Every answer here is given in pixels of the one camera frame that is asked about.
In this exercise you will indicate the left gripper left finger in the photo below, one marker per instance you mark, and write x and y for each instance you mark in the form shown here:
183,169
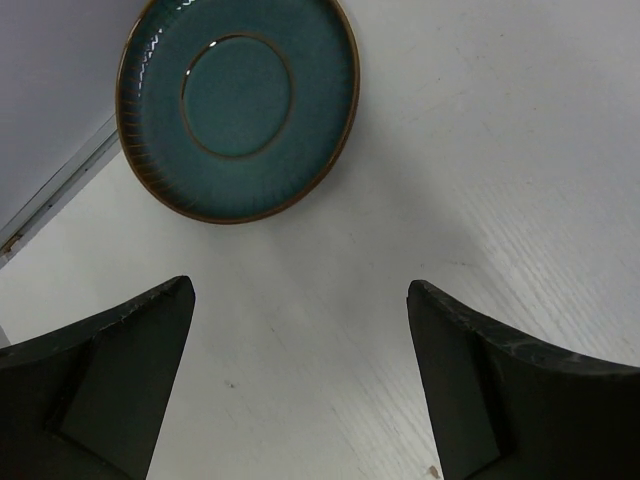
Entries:
87,401

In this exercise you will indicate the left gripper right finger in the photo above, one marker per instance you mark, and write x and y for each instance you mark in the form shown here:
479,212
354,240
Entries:
506,405

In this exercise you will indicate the dark teal round plate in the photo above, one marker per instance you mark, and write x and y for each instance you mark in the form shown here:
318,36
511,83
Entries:
232,111

